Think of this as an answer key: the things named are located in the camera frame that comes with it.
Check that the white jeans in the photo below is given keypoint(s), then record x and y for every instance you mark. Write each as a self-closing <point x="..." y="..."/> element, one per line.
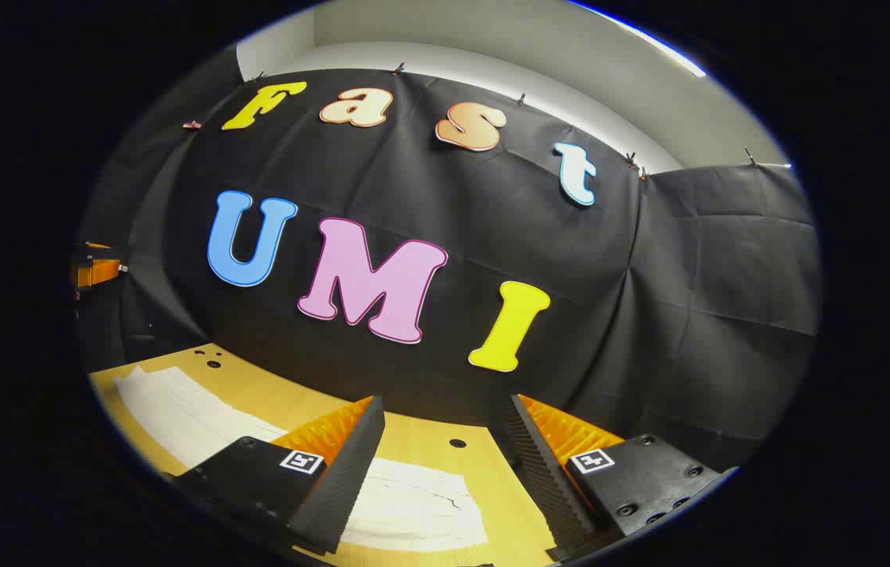
<point x="185" y="413"/>

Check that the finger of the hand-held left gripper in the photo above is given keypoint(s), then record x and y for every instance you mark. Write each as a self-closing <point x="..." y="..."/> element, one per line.
<point x="97" y="272"/>

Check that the black backdrop cloth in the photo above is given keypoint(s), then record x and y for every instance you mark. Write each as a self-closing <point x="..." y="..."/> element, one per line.
<point x="445" y="205"/>

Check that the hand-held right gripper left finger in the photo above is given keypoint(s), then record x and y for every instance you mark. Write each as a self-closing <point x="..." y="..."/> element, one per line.
<point x="350" y="472"/>

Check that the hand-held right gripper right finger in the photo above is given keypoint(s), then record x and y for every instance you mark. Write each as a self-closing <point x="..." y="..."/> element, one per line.
<point x="543" y="480"/>

